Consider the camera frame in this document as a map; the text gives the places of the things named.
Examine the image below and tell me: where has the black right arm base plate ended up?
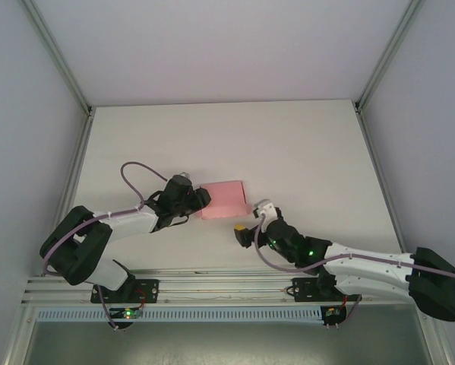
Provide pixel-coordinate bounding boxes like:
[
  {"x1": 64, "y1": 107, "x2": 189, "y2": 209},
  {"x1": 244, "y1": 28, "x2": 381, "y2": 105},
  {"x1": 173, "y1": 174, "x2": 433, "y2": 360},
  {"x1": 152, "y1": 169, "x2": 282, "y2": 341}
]
[{"x1": 292, "y1": 277, "x2": 362, "y2": 304}]

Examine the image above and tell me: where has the grey metal sheet panel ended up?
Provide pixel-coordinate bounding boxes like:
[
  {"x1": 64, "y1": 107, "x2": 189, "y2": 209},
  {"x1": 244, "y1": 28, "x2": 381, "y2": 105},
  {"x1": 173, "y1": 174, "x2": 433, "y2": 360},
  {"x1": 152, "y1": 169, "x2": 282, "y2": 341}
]
[{"x1": 24, "y1": 321, "x2": 447, "y2": 365}]

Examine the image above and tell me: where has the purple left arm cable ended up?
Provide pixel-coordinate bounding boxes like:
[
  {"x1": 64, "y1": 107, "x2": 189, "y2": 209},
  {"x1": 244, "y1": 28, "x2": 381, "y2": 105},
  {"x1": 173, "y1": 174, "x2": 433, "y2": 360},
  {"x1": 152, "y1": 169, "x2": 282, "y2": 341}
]
[{"x1": 40, "y1": 161, "x2": 171, "y2": 332}]

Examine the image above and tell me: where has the aluminium mounting rail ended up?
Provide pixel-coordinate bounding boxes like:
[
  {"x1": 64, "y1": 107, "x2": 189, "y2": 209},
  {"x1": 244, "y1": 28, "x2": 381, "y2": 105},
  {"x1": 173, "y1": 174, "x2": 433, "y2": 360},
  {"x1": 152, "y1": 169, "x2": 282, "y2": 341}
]
[{"x1": 21, "y1": 268, "x2": 436, "y2": 307}]

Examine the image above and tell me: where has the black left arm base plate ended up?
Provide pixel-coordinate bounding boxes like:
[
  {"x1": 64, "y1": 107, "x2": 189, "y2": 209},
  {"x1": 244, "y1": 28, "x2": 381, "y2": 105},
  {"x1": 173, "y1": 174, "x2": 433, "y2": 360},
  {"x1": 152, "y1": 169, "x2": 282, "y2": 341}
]
[{"x1": 91, "y1": 278, "x2": 161, "y2": 305}]

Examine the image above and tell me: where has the aluminium frame leg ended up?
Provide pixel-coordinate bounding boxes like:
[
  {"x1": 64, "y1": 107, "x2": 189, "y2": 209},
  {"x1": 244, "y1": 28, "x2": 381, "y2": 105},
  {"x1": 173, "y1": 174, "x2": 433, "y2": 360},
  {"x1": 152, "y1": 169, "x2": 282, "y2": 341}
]
[
  {"x1": 426, "y1": 303, "x2": 455, "y2": 365},
  {"x1": 2, "y1": 303, "x2": 36, "y2": 365}
]

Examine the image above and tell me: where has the aluminium table side rail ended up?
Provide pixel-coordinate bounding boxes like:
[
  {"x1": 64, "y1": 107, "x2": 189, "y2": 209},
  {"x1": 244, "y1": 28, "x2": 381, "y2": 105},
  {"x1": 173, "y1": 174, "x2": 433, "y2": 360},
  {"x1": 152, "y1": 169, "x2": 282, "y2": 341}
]
[
  {"x1": 354, "y1": 109, "x2": 413, "y2": 274},
  {"x1": 41, "y1": 109, "x2": 96, "y2": 275}
]

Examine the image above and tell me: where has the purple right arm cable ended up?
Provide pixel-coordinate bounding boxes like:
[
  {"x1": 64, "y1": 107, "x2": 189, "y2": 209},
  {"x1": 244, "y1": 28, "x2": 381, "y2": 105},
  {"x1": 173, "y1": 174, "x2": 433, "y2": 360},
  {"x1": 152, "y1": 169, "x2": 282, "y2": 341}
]
[{"x1": 254, "y1": 214, "x2": 455, "y2": 331}]

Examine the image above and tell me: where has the circuit board with green light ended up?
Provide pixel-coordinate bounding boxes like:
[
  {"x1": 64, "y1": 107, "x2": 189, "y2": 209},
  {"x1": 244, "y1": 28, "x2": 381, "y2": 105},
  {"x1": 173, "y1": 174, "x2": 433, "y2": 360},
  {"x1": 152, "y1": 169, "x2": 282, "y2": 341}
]
[{"x1": 110, "y1": 307, "x2": 144, "y2": 320}]

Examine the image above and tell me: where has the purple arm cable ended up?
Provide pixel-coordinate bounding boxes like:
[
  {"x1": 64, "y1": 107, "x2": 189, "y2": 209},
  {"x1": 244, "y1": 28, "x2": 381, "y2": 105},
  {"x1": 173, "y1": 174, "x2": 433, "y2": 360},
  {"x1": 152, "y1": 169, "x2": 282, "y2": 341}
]
[
  {"x1": 254, "y1": 214, "x2": 455, "y2": 331},
  {"x1": 40, "y1": 161, "x2": 171, "y2": 332}
]

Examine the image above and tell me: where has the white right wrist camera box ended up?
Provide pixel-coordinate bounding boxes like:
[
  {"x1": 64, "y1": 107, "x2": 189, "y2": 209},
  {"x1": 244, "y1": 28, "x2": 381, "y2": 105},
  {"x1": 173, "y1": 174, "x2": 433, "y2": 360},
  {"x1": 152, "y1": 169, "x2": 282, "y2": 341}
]
[{"x1": 251, "y1": 198, "x2": 283, "y2": 221}]

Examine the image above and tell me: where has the white slotted cable duct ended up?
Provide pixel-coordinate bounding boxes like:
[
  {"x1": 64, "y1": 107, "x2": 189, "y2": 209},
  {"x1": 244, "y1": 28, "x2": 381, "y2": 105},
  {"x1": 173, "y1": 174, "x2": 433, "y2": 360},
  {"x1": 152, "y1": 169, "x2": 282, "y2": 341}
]
[{"x1": 35, "y1": 306, "x2": 324, "y2": 325}]

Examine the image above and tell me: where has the aluminium frame post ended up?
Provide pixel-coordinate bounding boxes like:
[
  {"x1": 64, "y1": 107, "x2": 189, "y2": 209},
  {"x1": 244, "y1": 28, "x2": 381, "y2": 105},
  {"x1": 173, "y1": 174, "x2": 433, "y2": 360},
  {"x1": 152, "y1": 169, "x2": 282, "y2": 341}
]
[
  {"x1": 21, "y1": 0, "x2": 96, "y2": 115},
  {"x1": 355, "y1": 0, "x2": 425, "y2": 114}
]

